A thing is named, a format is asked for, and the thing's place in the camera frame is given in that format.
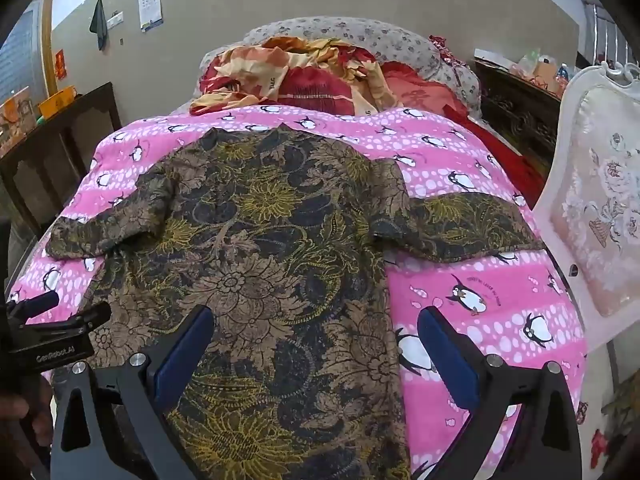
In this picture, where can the clutter of bottles and bags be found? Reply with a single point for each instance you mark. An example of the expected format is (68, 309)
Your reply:
(542, 70)

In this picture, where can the red orange floral quilt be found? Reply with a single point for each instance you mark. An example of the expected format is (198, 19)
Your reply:
(310, 85)

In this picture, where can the dark green hanging cloth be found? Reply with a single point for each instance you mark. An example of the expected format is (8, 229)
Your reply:
(99, 22)

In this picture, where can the orange box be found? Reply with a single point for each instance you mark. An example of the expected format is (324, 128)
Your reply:
(57, 101)

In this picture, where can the dark wooden chair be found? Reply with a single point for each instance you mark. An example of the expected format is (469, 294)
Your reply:
(60, 160)

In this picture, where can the white wall socket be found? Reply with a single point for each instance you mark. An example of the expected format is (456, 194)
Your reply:
(115, 18)

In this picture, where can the white metal rack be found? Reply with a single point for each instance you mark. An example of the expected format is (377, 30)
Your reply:
(607, 35)

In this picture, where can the red paper wall sticker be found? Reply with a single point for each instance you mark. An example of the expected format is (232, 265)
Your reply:
(60, 64)

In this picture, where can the dark carved wooden nightstand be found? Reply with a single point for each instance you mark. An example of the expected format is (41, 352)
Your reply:
(520, 110)

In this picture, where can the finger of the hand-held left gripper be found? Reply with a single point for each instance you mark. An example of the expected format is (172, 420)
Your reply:
(35, 305)
(70, 322)

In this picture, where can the red bedsheet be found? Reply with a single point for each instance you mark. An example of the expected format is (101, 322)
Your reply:
(505, 155)

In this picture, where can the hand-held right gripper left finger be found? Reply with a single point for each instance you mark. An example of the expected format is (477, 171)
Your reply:
(182, 355)

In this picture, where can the red and cream cloth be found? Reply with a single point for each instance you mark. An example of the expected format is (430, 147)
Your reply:
(390, 40)

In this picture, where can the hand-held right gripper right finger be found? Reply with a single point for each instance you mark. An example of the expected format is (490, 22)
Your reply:
(450, 360)

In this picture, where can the pink penguin blanket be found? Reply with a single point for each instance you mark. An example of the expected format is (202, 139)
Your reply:
(450, 280)

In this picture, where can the person's left hand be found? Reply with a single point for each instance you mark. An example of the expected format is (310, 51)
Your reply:
(37, 420)

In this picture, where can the red pillow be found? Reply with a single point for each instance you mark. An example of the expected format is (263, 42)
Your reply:
(420, 90)

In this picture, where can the brown floral shirt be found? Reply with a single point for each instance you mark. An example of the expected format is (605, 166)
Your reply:
(260, 260)

